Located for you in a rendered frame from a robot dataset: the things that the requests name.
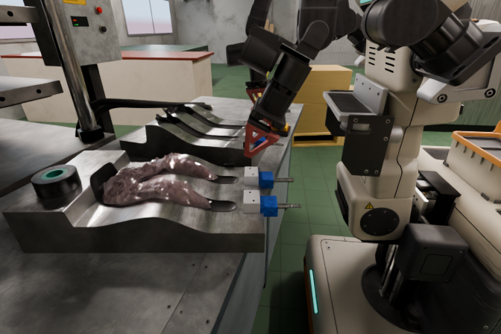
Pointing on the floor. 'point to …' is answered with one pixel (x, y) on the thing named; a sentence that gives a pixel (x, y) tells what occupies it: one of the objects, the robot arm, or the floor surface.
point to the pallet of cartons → (310, 88)
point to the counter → (121, 83)
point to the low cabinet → (165, 48)
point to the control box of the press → (76, 21)
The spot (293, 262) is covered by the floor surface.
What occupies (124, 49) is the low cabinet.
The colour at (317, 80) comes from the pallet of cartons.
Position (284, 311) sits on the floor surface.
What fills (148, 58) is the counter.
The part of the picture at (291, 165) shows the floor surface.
